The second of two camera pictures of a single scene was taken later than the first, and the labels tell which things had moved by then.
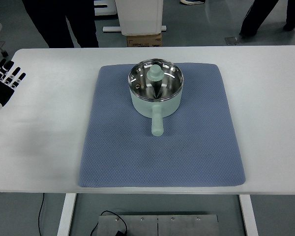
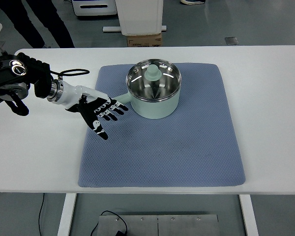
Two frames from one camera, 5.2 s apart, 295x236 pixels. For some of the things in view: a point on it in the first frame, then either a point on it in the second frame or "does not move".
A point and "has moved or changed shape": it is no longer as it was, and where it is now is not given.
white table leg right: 249,215 does not move
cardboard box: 145,41 does not move
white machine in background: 110,9 does not move
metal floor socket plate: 231,41 does not move
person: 50,17 → 46,12
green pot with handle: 156,110 has moved or changed shape
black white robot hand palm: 0,93 → 75,98
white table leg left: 64,226 does not move
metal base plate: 160,225 does not move
